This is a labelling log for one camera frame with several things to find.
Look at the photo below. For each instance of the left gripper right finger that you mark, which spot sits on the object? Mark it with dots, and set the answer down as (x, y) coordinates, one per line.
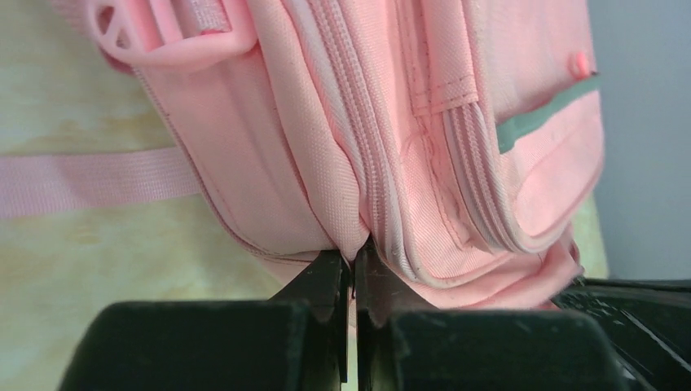
(405, 343)

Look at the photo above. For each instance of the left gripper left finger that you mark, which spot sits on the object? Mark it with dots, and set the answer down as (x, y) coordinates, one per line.
(295, 340)

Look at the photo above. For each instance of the pink student backpack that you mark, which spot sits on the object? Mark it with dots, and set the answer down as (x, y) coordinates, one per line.
(459, 136)

